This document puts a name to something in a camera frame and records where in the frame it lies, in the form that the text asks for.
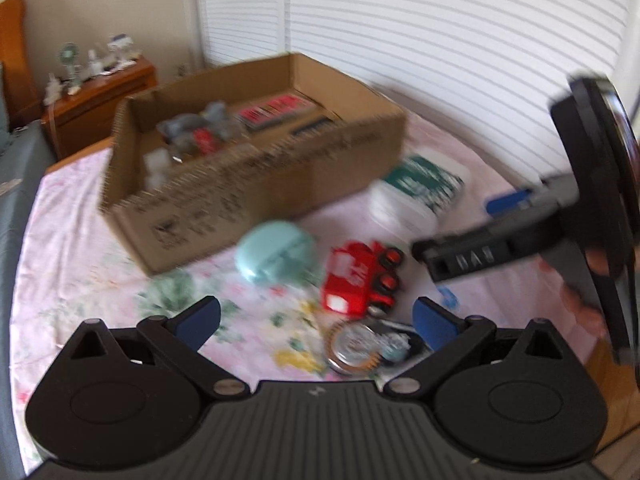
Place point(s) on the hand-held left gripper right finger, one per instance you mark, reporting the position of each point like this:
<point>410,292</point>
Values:
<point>435,321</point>

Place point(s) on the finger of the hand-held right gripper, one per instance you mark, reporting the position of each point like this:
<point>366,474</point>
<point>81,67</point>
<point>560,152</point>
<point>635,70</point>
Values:
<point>507,202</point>

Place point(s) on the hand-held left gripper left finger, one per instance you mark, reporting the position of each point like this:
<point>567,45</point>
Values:
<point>200,321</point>

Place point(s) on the round tape measure gadget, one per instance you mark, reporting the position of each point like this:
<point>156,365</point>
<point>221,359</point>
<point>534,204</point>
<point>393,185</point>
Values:
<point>355,347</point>

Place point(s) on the red toy fire truck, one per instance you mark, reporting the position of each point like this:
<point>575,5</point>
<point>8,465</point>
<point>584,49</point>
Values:
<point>350,275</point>

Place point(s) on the teal round case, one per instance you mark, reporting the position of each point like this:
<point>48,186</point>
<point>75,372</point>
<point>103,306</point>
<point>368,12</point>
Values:
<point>272,252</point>

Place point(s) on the white plastic bottle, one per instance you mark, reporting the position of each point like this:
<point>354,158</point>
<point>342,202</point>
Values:
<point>400,210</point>

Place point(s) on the brown cardboard box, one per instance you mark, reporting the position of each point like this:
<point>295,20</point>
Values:
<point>250,185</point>

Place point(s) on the clear plastic jar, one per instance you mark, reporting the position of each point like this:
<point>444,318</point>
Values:
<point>155,166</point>

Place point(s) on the grey elephant toy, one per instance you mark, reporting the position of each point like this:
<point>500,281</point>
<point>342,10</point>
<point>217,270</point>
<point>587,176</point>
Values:
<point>185,125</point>

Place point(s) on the small black clip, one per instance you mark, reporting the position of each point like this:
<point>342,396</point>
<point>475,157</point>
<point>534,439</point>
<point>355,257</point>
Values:
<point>310,125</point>

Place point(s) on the red card game box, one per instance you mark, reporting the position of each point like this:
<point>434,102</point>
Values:
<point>270,110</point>

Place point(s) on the person's right hand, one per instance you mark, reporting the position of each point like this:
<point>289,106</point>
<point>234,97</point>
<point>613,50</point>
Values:
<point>582,316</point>

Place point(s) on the white louvered closet door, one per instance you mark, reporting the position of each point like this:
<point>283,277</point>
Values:
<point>240,10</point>
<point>450,50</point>

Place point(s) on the grey-blue bed sheet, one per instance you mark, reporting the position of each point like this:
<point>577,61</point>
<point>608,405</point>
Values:
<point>15,185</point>

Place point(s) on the wooden nightstand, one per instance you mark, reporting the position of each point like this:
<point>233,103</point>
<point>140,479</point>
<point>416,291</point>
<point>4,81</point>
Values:
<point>90,110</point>

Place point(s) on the white power strip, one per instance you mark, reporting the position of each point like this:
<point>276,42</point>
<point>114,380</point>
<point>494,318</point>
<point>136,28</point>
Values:
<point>52,89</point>

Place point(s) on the small clear spray bottle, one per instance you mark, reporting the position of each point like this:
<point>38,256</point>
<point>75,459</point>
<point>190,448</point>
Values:
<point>93,65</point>

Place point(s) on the white phone stand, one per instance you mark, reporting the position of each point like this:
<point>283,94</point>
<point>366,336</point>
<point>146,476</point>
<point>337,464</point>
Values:
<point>121,47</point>

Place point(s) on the small green fan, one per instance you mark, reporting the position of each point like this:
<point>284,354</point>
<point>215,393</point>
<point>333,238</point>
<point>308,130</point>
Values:
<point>67,54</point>

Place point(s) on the wooden headboard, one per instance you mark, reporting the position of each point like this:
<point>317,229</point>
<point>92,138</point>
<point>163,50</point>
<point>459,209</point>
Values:
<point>15,60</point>

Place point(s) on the white wall socket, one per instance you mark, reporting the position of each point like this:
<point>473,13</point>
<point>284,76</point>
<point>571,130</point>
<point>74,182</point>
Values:
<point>185,70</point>

